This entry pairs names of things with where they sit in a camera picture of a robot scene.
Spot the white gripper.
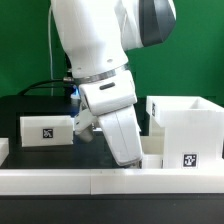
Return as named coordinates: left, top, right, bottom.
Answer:
left=98, top=105, right=143, bottom=166

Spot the white drawer box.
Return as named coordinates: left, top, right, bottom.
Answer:
left=20, top=115, right=73, bottom=147
left=139, top=135, right=165, bottom=170

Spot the white drawer cabinet frame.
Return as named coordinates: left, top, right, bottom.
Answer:
left=146, top=96, right=224, bottom=169

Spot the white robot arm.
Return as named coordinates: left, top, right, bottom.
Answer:
left=51, top=0, right=176, bottom=166

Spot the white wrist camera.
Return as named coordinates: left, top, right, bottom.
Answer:
left=79, top=70, right=137, bottom=116

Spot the white left fence rail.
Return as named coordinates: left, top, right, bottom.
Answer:
left=0, top=138, right=9, bottom=166

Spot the white fence rail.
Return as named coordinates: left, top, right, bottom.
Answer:
left=0, top=138, right=9, bottom=166
left=0, top=169, right=224, bottom=195

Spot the white front fence rail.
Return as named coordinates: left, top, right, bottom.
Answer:
left=0, top=169, right=224, bottom=195

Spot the white cable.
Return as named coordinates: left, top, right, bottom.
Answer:
left=47, top=6, right=56, bottom=81

